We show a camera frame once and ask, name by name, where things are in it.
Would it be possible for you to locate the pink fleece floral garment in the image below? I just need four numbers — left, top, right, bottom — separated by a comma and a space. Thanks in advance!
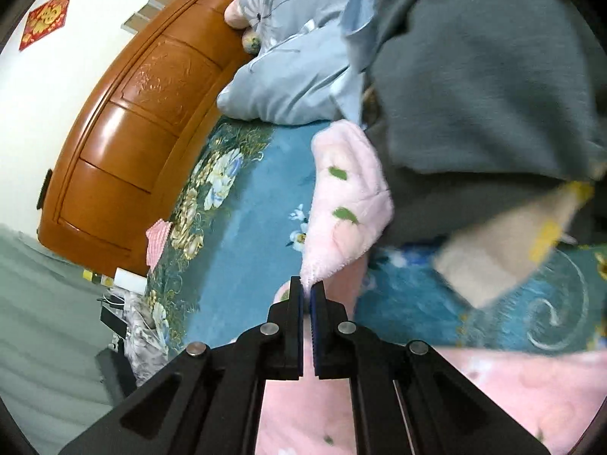
255, 120, 606, 454

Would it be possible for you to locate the wooden headboard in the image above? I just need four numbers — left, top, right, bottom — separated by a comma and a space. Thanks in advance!
37, 0, 248, 276

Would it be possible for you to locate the beige fleece garment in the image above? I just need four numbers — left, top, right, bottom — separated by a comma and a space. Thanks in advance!
433, 182, 594, 308

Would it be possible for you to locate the red wall decoration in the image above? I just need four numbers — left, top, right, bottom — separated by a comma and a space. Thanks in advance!
20, 0, 70, 50

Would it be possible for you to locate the pink pillow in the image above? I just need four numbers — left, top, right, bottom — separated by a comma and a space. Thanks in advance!
224, 0, 263, 55

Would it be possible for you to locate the white paper box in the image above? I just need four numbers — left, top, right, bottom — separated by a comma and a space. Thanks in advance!
113, 267, 147, 296

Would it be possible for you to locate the pink knitted cloth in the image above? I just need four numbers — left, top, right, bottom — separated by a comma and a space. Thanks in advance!
145, 219, 172, 271

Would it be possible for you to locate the teal floral bed blanket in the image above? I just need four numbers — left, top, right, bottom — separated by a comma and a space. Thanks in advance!
147, 118, 606, 355

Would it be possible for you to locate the grey patterned cloth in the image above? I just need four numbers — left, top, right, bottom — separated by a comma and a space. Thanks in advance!
123, 291, 169, 387

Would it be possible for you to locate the dark grey clothes pile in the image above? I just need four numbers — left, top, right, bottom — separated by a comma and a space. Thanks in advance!
366, 0, 606, 246

